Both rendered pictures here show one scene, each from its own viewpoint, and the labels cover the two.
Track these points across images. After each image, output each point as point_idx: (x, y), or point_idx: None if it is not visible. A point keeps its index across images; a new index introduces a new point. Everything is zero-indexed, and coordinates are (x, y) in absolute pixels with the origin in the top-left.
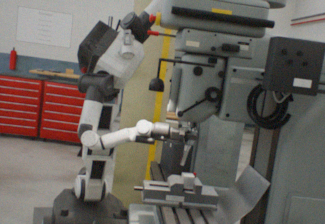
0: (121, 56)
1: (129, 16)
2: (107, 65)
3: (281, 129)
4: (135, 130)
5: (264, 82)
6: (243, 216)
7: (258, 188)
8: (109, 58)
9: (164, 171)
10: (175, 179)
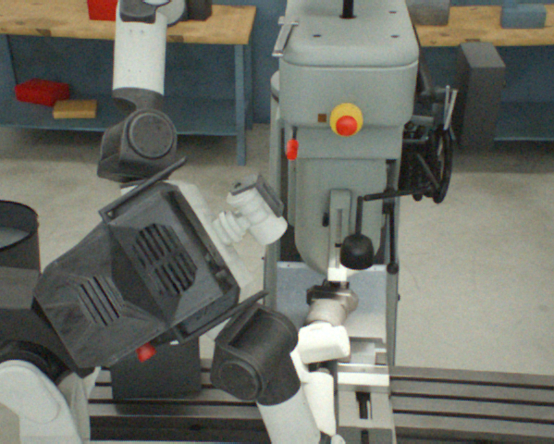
0: (227, 243)
1: (152, 129)
2: (245, 289)
3: (394, 184)
4: (299, 363)
5: (471, 141)
6: (386, 333)
7: (363, 283)
8: (235, 269)
9: (170, 397)
10: (366, 373)
